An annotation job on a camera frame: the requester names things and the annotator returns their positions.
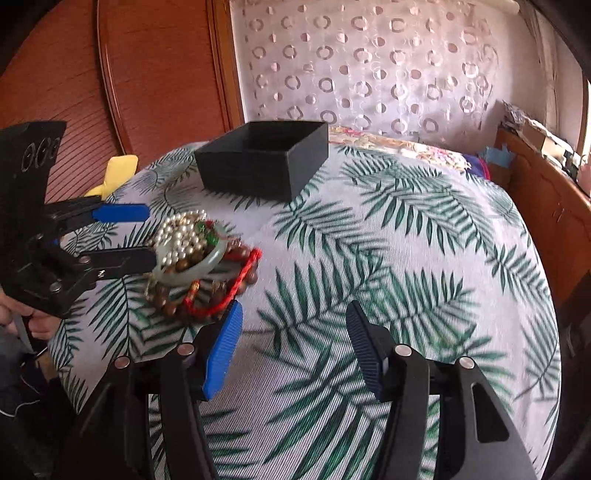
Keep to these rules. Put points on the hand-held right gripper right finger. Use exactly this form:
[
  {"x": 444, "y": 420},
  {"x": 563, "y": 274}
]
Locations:
[{"x": 364, "y": 344}]

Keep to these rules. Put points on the wooden cabinet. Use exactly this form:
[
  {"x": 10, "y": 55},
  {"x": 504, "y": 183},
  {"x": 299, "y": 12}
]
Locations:
[{"x": 545, "y": 207}]

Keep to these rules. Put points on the dark clothing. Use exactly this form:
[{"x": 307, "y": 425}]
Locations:
[{"x": 23, "y": 415}]

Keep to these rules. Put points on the person's left hand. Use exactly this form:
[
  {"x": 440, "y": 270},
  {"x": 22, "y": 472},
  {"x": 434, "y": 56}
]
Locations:
[{"x": 41, "y": 326}]

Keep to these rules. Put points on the leaf-print cloth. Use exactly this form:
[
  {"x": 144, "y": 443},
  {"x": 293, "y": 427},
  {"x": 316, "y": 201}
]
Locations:
[{"x": 369, "y": 230}]

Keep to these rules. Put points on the floral cloth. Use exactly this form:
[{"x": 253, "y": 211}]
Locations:
[{"x": 392, "y": 141}]

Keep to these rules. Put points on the yellow cloth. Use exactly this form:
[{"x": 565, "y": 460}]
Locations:
[{"x": 120, "y": 166}]

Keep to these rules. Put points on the black cardboard box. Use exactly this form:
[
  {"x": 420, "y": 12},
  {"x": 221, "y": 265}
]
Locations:
[{"x": 249, "y": 170}]

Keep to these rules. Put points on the wooden headboard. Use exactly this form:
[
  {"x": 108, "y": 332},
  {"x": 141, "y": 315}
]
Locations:
[{"x": 161, "y": 69}]

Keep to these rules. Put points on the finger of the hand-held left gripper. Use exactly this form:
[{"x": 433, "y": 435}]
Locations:
[
  {"x": 120, "y": 213},
  {"x": 124, "y": 261}
]

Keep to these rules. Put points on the pile of papers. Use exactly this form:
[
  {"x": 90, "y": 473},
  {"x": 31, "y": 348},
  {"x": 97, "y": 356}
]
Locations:
[{"x": 540, "y": 134}]

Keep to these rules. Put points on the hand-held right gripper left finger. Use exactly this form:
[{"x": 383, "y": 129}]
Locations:
[{"x": 224, "y": 350}]

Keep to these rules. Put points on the blue cloth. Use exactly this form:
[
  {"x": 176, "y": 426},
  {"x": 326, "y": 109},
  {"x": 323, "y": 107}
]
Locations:
[{"x": 498, "y": 157}]

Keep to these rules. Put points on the white curtain with circles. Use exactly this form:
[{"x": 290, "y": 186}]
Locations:
[{"x": 369, "y": 69}]

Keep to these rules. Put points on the pale green jade bangle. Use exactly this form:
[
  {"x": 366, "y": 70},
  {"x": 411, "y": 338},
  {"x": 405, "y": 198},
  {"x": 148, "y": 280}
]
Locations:
[{"x": 210, "y": 265}]

